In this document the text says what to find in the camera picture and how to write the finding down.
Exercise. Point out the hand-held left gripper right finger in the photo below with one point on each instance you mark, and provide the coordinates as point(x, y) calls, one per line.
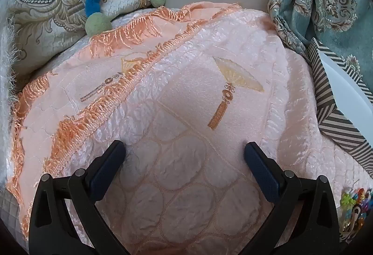
point(262, 173)

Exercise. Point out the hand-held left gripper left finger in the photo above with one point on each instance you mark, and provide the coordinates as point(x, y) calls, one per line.
point(108, 170)

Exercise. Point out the striped cardboard box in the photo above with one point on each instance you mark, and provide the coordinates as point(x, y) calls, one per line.
point(329, 115)

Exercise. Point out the leopard print bow hair clip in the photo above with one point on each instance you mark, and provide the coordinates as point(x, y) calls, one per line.
point(354, 215)

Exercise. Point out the pink quilted fringed blanket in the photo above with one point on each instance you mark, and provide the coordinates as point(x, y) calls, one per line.
point(189, 115)

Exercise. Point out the white fuzzy blanket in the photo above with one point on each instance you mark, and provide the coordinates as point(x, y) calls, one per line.
point(7, 83)

